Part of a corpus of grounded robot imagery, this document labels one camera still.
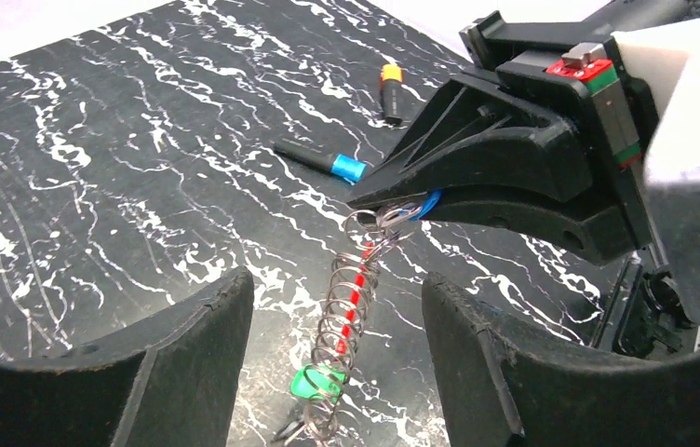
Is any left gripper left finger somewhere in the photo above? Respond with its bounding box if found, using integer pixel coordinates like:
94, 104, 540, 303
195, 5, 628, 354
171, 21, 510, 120
0, 267, 254, 446

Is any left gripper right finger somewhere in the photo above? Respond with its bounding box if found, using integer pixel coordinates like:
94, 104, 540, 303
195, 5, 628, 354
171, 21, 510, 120
422, 272, 700, 446

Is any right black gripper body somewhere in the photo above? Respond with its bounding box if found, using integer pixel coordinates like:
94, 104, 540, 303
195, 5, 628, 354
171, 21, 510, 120
459, 8, 659, 247

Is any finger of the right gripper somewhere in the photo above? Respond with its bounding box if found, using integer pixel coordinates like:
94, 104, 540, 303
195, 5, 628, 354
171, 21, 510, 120
347, 64, 594, 211
424, 186, 640, 265

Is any blue key tag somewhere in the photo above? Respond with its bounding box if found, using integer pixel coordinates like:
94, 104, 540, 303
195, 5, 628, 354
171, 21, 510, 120
409, 190, 442, 221

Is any green key tag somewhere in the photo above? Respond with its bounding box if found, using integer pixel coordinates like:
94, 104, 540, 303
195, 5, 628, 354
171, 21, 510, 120
290, 364, 347, 403

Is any metal keyring red grip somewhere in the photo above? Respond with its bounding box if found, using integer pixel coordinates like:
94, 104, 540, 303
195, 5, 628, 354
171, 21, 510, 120
273, 202, 420, 446

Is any black marker orange cap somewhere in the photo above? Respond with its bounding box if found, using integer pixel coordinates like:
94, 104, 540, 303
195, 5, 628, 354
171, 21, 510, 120
380, 63, 403, 126

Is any black marker blue cap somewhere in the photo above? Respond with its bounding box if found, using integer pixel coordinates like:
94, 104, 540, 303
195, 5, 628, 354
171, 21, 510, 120
273, 139, 369, 183

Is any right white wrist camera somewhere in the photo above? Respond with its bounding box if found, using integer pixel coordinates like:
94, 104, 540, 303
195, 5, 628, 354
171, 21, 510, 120
614, 18, 700, 323

